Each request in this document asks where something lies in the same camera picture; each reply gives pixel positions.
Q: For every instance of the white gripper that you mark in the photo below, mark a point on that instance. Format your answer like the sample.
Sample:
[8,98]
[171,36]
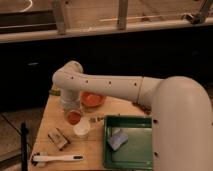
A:
[68,104]

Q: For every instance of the red apple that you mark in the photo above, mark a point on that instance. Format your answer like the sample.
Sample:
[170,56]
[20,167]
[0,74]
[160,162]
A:
[74,117]

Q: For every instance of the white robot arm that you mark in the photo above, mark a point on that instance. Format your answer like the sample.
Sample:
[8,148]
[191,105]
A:
[181,110]

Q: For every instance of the white paper cup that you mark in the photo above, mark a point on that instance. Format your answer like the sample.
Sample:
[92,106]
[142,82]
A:
[82,129]

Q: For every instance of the orange bowl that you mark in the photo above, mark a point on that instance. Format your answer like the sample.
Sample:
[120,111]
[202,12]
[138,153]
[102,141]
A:
[92,100]

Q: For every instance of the small wooden block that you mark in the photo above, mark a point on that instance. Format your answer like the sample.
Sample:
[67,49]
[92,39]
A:
[58,139]

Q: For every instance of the blue sponge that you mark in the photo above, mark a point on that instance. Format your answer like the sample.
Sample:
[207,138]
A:
[117,139]

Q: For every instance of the white brush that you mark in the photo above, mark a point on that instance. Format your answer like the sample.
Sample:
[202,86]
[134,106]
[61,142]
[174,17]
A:
[44,157]

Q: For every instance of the green plastic tray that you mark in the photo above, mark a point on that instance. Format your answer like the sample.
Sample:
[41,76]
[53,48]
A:
[136,152]

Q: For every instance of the white window frame rail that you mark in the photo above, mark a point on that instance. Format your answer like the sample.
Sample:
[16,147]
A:
[26,20]

